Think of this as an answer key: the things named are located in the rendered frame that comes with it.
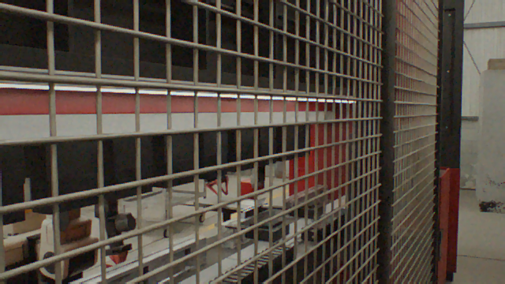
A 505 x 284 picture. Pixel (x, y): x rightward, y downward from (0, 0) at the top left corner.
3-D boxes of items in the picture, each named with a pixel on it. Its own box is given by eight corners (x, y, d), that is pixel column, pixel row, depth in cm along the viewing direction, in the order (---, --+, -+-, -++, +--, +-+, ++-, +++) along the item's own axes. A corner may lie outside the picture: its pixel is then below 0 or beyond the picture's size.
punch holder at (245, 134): (237, 166, 186) (236, 127, 185) (254, 168, 182) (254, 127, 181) (216, 170, 173) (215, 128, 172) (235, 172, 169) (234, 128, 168)
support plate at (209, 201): (215, 197, 215) (215, 195, 215) (263, 203, 202) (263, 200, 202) (192, 203, 200) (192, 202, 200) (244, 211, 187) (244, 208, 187)
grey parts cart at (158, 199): (165, 215, 594) (164, 144, 588) (207, 221, 567) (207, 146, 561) (119, 232, 513) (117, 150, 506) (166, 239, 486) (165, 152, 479)
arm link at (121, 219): (109, 202, 181) (95, 208, 173) (131, 196, 177) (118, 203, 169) (117, 229, 182) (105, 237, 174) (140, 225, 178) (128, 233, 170)
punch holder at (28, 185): (77, 199, 117) (75, 137, 115) (99, 203, 112) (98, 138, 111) (24, 211, 104) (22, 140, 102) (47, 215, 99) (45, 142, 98)
